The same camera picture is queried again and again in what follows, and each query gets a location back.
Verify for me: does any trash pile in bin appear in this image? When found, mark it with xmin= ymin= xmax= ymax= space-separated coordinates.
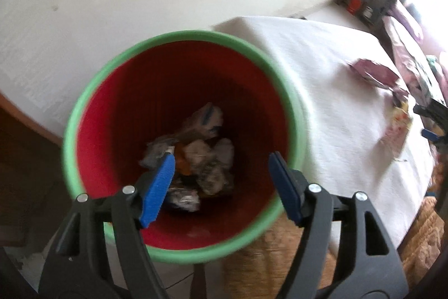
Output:
xmin=139 ymin=103 xmax=235 ymax=212

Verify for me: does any bed with checkered quilt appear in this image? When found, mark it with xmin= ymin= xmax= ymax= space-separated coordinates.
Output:
xmin=383 ymin=0 xmax=447 ymax=105

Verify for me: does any pink white crumpled wrapper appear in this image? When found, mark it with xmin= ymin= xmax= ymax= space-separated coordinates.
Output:
xmin=381 ymin=88 xmax=412 ymax=161

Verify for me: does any maroon snack bag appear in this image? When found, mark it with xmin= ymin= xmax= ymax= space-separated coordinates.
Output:
xmin=349 ymin=59 xmax=399 ymax=89

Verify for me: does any white fluffy table cloth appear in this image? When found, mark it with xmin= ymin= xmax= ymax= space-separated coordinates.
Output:
xmin=216 ymin=17 xmax=434 ymax=245

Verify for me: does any brown plush cushion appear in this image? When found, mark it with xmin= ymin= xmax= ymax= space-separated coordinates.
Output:
xmin=223 ymin=196 xmax=446 ymax=299

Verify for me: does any red bin green rim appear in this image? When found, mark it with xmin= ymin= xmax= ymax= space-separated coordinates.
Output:
xmin=62 ymin=30 xmax=307 ymax=264

